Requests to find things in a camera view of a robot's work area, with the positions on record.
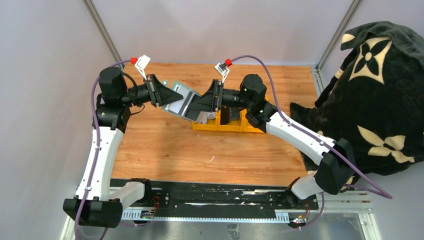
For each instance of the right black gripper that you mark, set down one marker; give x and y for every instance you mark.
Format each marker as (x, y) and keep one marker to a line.
(209, 102)

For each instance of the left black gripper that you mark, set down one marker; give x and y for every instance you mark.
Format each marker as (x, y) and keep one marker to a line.
(159, 94)

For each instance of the green leather card holder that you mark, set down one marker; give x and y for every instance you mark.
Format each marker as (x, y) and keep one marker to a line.
(180, 108)

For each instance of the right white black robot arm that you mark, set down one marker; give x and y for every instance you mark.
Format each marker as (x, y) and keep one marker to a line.
(334, 159)

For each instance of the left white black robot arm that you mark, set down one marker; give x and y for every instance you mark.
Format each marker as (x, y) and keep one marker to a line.
(102, 145)

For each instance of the black cards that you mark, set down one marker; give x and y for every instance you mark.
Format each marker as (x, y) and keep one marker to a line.
(229, 115)

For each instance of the silver VIP cards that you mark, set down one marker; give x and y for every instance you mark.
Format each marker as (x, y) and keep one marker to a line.
(205, 116)

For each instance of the middle yellow plastic bin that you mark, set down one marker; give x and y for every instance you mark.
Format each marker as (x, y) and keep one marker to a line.
(236, 126)

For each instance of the right yellow plastic bin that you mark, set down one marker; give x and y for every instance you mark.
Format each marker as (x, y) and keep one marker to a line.
(247, 127)

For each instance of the black floral blanket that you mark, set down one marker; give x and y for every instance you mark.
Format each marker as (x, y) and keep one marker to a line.
(376, 98)

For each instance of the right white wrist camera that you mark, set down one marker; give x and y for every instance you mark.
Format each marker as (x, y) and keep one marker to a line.
(223, 70)

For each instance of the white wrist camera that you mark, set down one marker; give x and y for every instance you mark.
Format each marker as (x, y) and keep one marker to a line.
(140, 65)
(223, 70)

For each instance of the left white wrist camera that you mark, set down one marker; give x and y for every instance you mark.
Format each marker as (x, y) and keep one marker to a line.
(140, 65)

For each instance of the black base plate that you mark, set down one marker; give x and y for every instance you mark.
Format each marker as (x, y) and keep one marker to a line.
(193, 200)

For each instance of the aluminium frame rail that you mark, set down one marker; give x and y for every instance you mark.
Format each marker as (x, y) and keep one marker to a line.
(349, 202)

